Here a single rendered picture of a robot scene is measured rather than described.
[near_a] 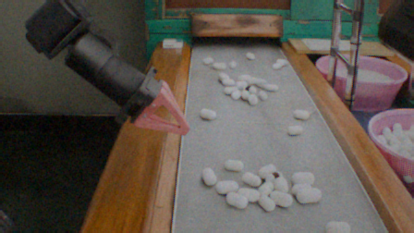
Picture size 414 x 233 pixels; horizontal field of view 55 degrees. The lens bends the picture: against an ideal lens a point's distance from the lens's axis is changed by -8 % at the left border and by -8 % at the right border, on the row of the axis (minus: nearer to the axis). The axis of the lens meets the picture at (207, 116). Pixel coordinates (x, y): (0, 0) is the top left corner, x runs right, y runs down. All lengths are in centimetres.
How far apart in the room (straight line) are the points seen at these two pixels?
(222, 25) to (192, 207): 87
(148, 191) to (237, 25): 88
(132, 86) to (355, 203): 37
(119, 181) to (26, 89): 207
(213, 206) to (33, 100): 215
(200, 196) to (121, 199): 12
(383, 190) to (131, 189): 38
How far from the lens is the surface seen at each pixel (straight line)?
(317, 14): 150
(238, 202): 62
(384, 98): 119
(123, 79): 59
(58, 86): 259
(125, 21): 237
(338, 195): 68
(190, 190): 67
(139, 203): 60
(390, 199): 65
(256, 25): 141
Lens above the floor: 111
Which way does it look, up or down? 24 degrees down
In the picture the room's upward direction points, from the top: straight up
